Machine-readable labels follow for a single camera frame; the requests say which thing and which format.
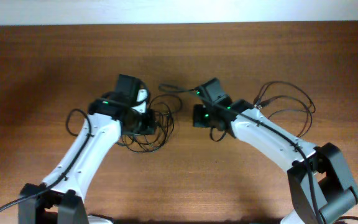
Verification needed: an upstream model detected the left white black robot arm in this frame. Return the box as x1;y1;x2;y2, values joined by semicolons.
18;75;157;224

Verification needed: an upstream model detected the black cable bundle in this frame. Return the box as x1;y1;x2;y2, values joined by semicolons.
116;93;183;154

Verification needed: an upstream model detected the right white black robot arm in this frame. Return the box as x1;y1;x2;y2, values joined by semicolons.
193;78;358;223

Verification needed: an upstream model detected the separated black usb cable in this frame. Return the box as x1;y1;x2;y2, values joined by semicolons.
253;80;316;139

